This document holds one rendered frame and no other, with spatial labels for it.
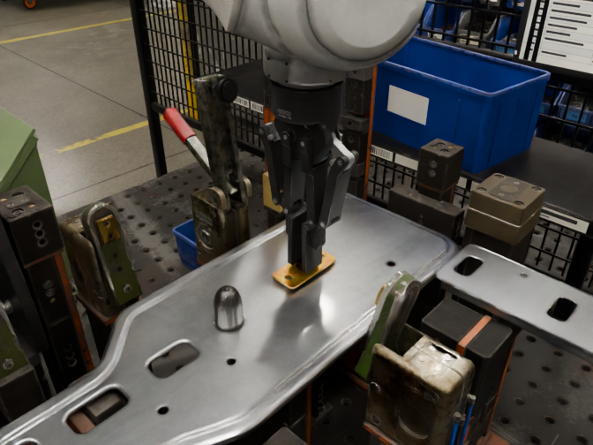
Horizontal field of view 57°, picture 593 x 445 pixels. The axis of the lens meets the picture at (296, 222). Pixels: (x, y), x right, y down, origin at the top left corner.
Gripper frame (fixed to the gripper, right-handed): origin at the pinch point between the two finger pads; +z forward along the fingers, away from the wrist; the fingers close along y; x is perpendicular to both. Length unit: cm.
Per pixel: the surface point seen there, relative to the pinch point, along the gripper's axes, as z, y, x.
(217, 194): -2.4, -13.2, -2.7
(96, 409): 6.0, -1.0, -28.8
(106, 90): 105, -352, 157
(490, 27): 14, -60, 173
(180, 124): -8.6, -23.1, -0.4
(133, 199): 35, -79, 20
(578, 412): 35, 31, 32
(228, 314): 2.3, 1.2, -13.6
